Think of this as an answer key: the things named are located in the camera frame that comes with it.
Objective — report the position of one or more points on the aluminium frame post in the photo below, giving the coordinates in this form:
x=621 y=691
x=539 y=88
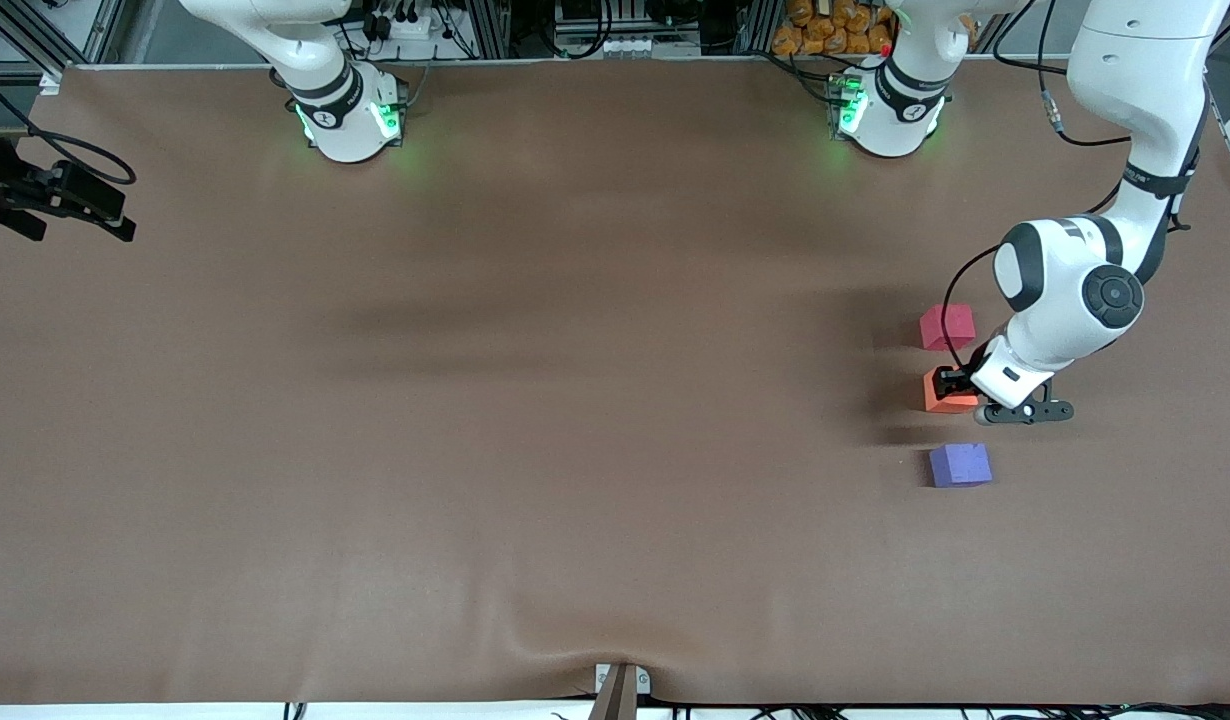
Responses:
x=488 y=28

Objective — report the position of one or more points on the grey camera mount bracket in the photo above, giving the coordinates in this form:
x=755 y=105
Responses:
x=616 y=698

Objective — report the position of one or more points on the purple foam block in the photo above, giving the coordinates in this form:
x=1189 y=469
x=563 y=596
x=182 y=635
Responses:
x=960 y=466

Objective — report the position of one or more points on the red foam block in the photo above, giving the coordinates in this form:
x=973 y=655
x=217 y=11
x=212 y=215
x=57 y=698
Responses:
x=945 y=327

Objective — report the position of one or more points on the white connector block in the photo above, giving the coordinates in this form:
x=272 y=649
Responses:
x=655 y=46

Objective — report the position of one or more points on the pile of orange objects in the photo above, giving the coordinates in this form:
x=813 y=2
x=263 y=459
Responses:
x=835 y=28

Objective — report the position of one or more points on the white power strip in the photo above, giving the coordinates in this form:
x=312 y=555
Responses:
x=413 y=27

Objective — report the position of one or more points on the brown table mat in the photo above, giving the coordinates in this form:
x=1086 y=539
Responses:
x=615 y=450

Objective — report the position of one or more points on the orange foam block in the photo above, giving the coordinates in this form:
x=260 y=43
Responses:
x=945 y=403

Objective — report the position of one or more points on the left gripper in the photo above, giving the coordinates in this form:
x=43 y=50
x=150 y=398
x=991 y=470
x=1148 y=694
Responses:
x=956 y=380

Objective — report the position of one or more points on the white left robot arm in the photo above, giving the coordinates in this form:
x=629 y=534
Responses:
x=1065 y=300

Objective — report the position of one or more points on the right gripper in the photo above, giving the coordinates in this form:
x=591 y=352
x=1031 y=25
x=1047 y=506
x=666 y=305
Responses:
x=17 y=196

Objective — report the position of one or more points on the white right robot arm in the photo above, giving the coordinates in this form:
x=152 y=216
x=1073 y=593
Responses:
x=340 y=120

